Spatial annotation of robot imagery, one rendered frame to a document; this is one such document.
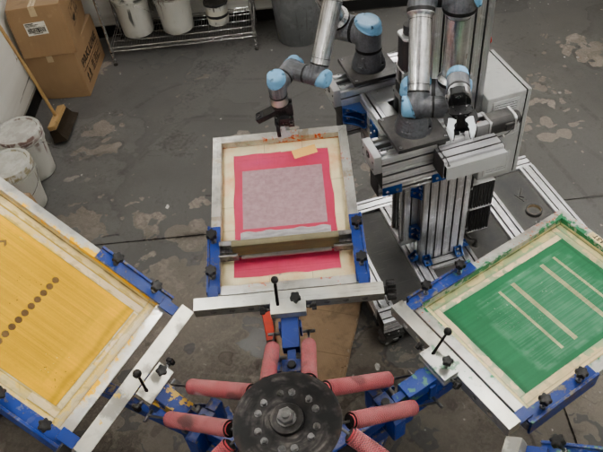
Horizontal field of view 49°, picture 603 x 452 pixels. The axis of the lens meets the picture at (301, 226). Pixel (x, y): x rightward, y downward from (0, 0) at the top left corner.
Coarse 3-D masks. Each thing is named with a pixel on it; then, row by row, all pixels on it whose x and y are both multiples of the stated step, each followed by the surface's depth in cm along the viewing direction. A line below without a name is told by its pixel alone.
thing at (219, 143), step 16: (320, 128) 286; (336, 128) 285; (224, 144) 286; (240, 144) 287; (256, 144) 288; (352, 176) 270; (352, 192) 265; (352, 208) 261; (224, 288) 245; (240, 288) 244; (256, 288) 244; (272, 288) 243; (288, 288) 243; (304, 288) 243
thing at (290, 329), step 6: (282, 318) 230; (288, 318) 230; (294, 318) 230; (282, 324) 229; (288, 324) 229; (294, 324) 229; (282, 330) 228; (288, 330) 227; (294, 330) 227; (282, 336) 226; (288, 336) 226; (294, 336) 226; (282, 342) 225; (288, 342) 225; (294, 342) 225; (288, 348) 224; (294, 348) 225; (300, 348) 226
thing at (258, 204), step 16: (240, 160) 284; (256, 160) 283; (272, 160) 283; (240, 176) 279; (256, 176) 278; (272, 176) 278; (240, 192) 274; (256, 192) 273; (272, 192) 273; (240, 208) 269; (256, 208) 269; (272, 208) 268; (240, 224) 265; (256, 224) 264; (272, 224) 264; (272, 256) 255; (240, 272) 252; (256, 272) 252; (272, 272) 251
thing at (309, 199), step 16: (288, 160) 282; (304, 160) 281; (320, 160) 281; (288, 176) 277; (304, 176) 276; (320, 176) 276; (288, 192) 272; (304, 192) 271; (320, 192) 271; (288, 208) 267; (304, 208) 267; (320, 208) 266; (288, 224) 263; (304, 224) 262; (288, 256) 254; (304, 256) 254; (320, 256) 253; (336, 256) 253; (288, 272) 251
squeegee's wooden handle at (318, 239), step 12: (240, 240) 248; (252, 240) 247; (264, 240) 247; (276, 240) 246; (288, 240) 246; (300, 240) 246; (312, 240) 247; (324, 240) 247; (336, 240) 248; (240, 252) 250; (252, 252) 251; (264, 252) 251
